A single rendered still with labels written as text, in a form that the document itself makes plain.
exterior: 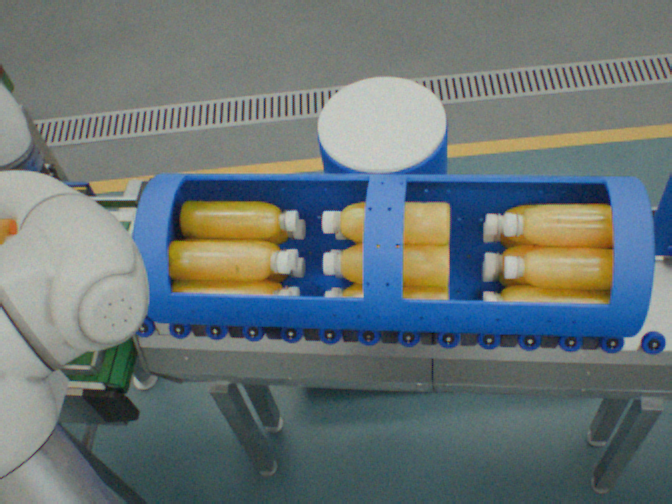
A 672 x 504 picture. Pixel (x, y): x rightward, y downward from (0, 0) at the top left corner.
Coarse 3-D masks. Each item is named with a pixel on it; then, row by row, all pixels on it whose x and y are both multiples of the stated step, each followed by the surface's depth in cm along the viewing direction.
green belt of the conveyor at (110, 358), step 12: (132, 336) 161; (108, 348) 159; (120, 348) 158; (132, 348) 160; (72, 360) 158; (84, 360) 158; (108, 360) 157; (120, 360) 157; (132, 360) 159; (96, 372) 156; (108, 372) 156; (120, 372) 156; (132, 372) 159; (120, 384) 155
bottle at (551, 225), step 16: (544, 208) 131; (560, 208) 130; (576, 208) 130; (592, 208) 130; (608, 208) 129; (528, 224) 131; (544, 224) 129; (560, 224) 129; (576, 224) 129; (592, 224) 128; (608, 224) 128; (528, 240) 132; (544, 240) 130; (560, 240) 130; (576, 240) 130; (592, 240) 129; (608, 240) 129
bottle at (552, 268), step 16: (528, 256) 132; (544, 256) 130; (560, 256) 130; (576, 256) 129; (592, 256) 129; (608, 256) 129; (528, 272) 131; (544, 272) 130; (560, 272) 129; (576, 272) 129; (592, 272) 128; (608, 272) 128; (544, 288) 132; (560, 288) 131; (576, 288) 131; (592, 288) 130; (608, 288) 130
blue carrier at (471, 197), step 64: (192, 192) 154; (256, 192) 152; (320, 192) 151; (384, 192) 132; (448, 192) 147; (512, 192) 145; (576, 192) 144; (640, 192) 127; (320, 256) 157; (384, 256) 128; (640, 256) 122; (192, 320) 141; (256, 320) 138; (320, 320) 136; (384, 320) 134; (448, 320) 132; (512, 320) 130; (576, 320) 128; (640, 320) 127
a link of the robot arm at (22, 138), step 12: (0, 84) 115; (0, 96) 114; (12, 96) 118; (0, 108) 114; (12, 108) 116; (0, 120) 114; (12, 120) 117; (24, 120) 120; (0, 132) 115; (12, 132) 117; (24, 132) 120; (0, 144) 117; (12, 144) 118; (24, 144) 121; (0, 156) 119; (12, 156) 120
